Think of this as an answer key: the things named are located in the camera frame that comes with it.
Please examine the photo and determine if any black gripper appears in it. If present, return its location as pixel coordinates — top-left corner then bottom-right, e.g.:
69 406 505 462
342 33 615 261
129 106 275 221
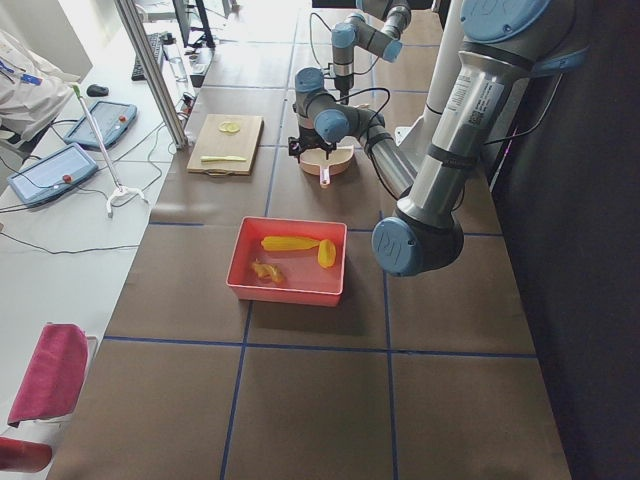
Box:
287 127 336 162
328 62 355 98

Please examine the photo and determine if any cream plastic dustpan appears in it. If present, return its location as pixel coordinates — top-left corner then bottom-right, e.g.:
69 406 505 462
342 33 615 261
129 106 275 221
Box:
299 146 355 189

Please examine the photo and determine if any yellow toy corn cob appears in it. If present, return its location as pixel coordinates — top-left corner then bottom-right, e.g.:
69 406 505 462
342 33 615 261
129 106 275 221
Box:
260 235 321 252

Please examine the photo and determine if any tan toy ginger root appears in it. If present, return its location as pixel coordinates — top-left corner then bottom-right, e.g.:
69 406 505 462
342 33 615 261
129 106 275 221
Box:
251 260 285 284

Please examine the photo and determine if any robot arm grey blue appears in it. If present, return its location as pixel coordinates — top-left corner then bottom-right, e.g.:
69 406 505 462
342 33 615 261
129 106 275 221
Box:
330 0 412 104
289 1 593 276

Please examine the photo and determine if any pink plastic bin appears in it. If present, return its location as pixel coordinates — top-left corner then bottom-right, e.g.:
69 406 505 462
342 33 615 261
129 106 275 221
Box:
226 217 347 307

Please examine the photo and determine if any lower lemon slice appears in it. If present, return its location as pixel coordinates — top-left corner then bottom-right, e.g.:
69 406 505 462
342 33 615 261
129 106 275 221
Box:
220 123 240 134

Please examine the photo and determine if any bamboo cutting board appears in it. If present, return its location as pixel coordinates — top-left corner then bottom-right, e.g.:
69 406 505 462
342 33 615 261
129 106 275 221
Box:
186 114 263 176

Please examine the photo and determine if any green plastic knife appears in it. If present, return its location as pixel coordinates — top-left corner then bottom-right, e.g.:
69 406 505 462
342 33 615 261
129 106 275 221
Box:
199 155 247 163

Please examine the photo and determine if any plastic water bottle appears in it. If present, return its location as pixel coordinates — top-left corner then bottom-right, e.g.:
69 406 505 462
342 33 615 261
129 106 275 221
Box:
168 56 188 83

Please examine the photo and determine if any black keyboard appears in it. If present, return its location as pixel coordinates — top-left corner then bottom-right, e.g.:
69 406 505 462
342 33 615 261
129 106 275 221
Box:
130 31 171 82

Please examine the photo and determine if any far teach pendant tablet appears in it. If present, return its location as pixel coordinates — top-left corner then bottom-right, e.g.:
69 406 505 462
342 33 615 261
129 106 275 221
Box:
63 100 138 151

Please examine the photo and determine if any teach pendant tablet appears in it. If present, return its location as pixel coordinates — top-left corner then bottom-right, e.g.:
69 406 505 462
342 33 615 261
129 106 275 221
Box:
7 143 98 207
63 100 138 151

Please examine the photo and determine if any black computer mouse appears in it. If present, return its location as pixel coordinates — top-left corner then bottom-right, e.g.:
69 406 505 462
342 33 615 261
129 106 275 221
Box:
86 84 110 97

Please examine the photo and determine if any near teach pendant tablet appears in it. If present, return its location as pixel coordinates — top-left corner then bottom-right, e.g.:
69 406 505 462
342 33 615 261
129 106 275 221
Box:
7 143 98 207

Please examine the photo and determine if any person in white shirt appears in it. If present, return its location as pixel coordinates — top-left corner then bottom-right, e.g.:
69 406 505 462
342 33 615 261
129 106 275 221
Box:
1 30 79 142

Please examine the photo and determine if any magenta cloth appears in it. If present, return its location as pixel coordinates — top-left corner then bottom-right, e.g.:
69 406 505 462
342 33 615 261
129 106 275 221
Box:
7 324 89 427

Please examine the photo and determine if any red object at edge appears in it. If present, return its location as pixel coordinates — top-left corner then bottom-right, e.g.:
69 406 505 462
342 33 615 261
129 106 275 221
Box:
1 437 53 473

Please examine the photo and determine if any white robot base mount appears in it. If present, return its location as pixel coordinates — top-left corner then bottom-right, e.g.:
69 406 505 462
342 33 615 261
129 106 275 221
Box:
394 117 433 170

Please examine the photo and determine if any aluminium frame post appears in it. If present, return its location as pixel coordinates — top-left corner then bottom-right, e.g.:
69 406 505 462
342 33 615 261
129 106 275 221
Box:
114 0 189 150

